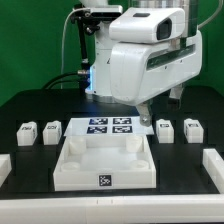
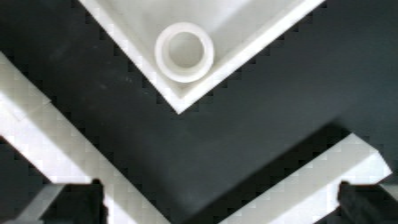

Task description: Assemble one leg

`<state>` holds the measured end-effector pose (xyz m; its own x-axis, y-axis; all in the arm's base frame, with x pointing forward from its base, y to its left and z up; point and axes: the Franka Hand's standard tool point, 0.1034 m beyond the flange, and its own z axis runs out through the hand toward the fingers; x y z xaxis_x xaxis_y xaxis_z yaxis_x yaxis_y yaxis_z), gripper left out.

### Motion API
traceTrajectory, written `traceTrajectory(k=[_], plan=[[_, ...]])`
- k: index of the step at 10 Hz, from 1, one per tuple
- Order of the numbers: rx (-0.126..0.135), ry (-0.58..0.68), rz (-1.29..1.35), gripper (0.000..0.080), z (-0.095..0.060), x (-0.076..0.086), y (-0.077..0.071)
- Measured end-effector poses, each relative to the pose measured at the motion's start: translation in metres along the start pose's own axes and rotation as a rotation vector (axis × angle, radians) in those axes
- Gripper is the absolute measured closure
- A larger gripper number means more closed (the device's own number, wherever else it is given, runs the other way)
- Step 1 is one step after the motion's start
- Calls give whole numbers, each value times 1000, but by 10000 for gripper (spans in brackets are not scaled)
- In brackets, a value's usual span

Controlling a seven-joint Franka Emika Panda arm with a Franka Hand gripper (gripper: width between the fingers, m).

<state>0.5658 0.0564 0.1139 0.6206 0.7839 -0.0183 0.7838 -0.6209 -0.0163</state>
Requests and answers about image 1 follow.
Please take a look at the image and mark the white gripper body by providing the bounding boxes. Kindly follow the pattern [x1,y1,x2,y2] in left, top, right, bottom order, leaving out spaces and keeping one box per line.
[110,32,202,106]

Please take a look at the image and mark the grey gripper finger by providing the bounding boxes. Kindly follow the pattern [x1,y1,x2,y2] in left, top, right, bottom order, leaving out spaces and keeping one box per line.
[169,84,184,100]
[136,102,152,127]

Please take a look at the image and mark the white square table top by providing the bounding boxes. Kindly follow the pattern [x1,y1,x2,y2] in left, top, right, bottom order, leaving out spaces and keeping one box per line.
[53,134,156,191]

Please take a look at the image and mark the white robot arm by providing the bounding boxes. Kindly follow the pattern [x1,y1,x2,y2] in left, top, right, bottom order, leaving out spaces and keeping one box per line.
[80,0,213,126]

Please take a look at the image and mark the white sheet with tag markers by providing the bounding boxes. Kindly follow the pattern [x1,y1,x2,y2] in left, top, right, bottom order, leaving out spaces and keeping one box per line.
[65,116,154,137]

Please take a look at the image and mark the white right fence piece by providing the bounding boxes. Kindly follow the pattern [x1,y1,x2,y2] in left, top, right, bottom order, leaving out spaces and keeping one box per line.
[202,148,224,194]

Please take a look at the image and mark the white fence piece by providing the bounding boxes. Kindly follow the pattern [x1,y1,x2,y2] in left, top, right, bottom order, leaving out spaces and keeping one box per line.
[0,154,12,187]
[202,148,224,194]

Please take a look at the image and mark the white left fence piece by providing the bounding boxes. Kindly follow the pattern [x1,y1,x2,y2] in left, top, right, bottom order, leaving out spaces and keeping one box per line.
[0,154,12,187]

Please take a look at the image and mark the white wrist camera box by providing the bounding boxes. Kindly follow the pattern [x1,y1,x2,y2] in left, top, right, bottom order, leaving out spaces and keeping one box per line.
[109,8,185,44]

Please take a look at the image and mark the black camera on mount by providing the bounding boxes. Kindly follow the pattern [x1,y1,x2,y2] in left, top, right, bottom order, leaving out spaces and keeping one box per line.
[90,5,123,21]

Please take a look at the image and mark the black cables at base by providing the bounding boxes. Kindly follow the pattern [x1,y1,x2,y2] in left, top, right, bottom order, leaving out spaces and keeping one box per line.
[42,71,88,90]

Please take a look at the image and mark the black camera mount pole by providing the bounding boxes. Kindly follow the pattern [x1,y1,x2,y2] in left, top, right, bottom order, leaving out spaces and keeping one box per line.
[70,3,101,88]

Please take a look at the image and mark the white cable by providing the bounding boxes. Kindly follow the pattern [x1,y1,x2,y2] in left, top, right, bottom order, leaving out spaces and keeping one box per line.
[60,8,84,90]

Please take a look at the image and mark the white front fence rail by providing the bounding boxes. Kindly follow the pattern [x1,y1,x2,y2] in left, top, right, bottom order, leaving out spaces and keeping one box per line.
[0,194,224,224]

